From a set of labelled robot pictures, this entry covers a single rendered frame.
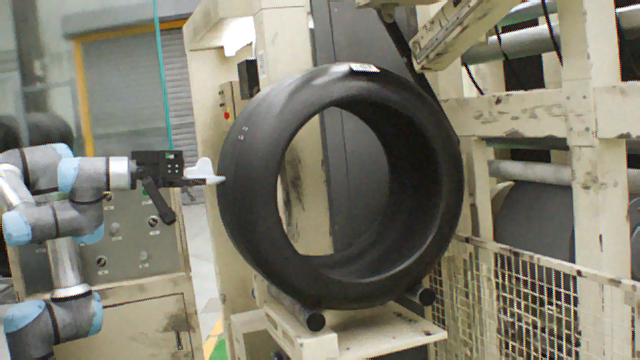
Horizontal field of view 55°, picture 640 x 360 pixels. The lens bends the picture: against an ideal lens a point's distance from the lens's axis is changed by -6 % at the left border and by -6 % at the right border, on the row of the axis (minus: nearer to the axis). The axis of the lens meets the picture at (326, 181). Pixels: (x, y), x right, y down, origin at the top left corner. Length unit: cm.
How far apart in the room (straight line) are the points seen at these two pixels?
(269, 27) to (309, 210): 51
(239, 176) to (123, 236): 80
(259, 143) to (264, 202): 12
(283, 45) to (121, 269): 88
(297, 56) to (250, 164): 50
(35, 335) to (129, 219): 51
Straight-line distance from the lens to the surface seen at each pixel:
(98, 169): 141
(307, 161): 178
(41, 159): 179
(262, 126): 138
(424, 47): 176
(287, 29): 179
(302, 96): 138
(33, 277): 214
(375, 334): 163
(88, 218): 145
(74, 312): 182
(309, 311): 147
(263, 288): 177
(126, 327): 211
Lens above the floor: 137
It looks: 6 degrees down
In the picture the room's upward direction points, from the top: 6 degrees counter-clockwise
